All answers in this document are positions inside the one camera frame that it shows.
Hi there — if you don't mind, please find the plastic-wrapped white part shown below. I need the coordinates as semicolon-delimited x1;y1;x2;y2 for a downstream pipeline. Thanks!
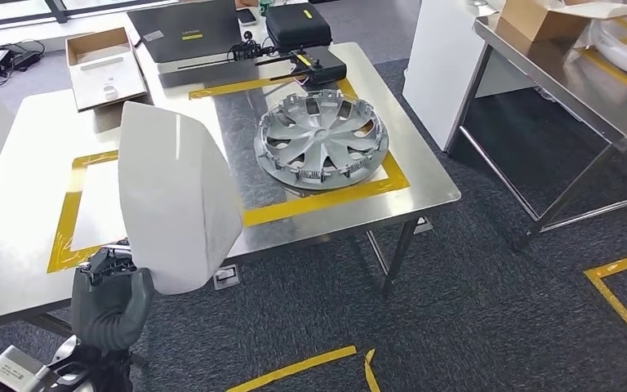
562;19;627;77

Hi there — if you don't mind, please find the open cardboard box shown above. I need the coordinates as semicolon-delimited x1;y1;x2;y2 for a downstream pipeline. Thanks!
65;27;149;113

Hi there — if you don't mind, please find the black zipped case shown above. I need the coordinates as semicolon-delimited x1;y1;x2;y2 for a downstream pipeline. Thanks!
265;2;333;52

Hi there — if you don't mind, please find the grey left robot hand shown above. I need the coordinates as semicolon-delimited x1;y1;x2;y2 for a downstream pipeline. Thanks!
69;246;156;345

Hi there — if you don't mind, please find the white panel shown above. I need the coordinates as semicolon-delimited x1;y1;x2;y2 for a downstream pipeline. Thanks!
402;0;536;153

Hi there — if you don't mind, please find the steel workbench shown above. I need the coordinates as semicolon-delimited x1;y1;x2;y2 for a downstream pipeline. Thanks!
0;42;461;374

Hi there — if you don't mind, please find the silver wheel cover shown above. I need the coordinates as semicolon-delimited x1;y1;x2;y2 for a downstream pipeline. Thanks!
253;89;390;191

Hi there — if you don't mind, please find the white plastic shell part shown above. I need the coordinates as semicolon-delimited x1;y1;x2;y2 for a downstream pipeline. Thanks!
118;101;244;296

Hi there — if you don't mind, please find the yellow floor tape square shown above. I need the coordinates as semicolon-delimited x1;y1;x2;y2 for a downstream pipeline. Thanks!
225;345;382;392
584;248;627;363

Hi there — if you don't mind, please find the yellow tape on workbench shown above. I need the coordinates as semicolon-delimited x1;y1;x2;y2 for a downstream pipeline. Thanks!
47;75;411;274

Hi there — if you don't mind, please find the black webcam with cable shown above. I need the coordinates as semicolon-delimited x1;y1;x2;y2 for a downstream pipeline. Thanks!
228;31;271;61

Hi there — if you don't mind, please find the brown cardboard box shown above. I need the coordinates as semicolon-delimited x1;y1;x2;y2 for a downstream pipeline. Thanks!
494;0;593;43

